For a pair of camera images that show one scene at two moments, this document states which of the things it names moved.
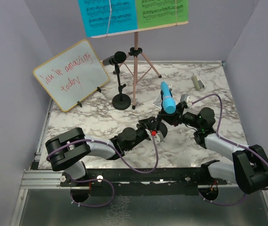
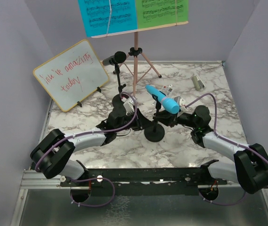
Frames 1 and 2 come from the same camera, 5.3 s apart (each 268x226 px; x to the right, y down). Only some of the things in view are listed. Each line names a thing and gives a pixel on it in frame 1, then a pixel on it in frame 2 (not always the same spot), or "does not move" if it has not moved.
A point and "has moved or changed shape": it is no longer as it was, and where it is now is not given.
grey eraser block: [197, 83] does not move
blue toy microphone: [169, 104] has moved or changed shape
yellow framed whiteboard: [72, 75] does not move
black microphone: [119, 57] does not move
